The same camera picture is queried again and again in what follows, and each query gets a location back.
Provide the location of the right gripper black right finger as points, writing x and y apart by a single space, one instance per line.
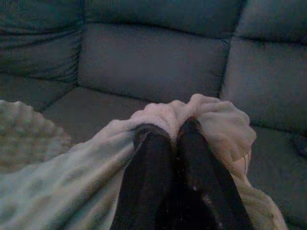
204 182

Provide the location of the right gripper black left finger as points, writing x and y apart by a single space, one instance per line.
148 179

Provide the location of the cream dotted fleece pillow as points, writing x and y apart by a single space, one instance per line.
72 179

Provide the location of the grey sofa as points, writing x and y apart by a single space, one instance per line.
153 60

